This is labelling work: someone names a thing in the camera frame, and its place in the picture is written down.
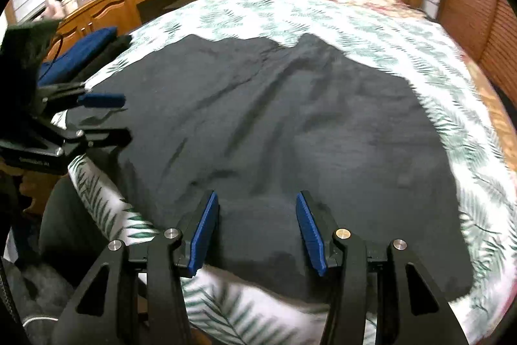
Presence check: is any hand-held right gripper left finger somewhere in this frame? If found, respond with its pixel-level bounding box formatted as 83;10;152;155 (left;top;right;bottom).
50;189;221;345

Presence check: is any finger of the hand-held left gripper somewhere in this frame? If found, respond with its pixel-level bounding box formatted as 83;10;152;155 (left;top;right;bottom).
38;83;127;110
52;128;132;159

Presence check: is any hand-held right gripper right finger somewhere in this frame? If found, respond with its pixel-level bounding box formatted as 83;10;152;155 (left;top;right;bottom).
296;190;469;345

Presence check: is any black jacket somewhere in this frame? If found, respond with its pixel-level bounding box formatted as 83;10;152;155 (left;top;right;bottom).
67;33;476;303

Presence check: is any person's left forearm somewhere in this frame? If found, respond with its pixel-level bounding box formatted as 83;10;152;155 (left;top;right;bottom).
0;19;62;88

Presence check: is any navy blue cloth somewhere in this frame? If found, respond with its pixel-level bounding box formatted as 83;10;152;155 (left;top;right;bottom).
38;27;119;86

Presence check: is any wooden desk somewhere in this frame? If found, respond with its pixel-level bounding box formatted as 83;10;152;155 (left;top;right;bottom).
6;0;221;63

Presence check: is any person's dark clothing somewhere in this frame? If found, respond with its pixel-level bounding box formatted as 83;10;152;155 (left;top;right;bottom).
0;173;122;345

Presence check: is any leaf print blanket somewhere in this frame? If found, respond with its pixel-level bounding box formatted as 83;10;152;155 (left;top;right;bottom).
67;0;517;345

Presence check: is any wooden slatted wardrobe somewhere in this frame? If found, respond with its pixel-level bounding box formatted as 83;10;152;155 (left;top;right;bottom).
435;0;517;109

